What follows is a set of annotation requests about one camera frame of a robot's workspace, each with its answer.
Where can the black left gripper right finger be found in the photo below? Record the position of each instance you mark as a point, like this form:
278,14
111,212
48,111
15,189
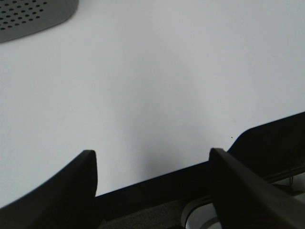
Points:
243,200

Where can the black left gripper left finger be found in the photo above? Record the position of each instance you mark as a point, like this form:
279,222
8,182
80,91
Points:
65,201

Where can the grey perforated laundry basket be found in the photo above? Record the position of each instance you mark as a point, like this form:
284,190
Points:
19,18

